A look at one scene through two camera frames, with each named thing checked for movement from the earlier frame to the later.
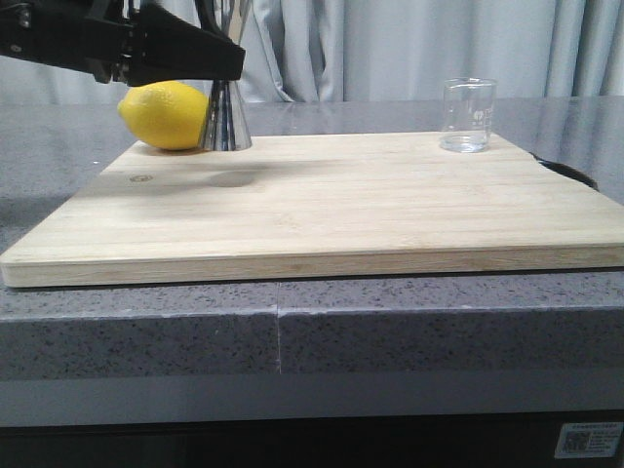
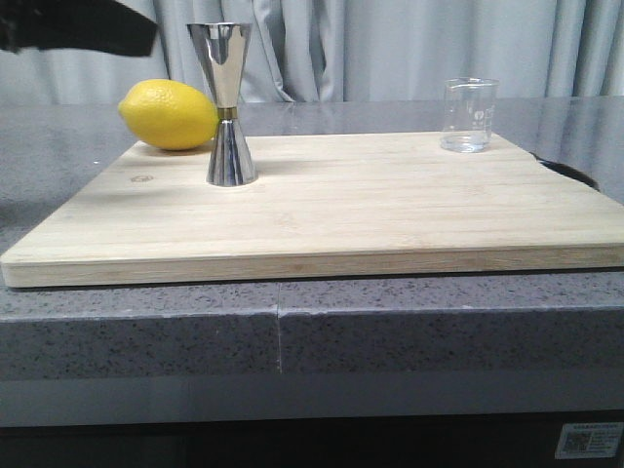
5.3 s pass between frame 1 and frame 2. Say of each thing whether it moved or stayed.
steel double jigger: moved
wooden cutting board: stayed
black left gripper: moved
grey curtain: stayed
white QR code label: stayed
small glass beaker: stayed
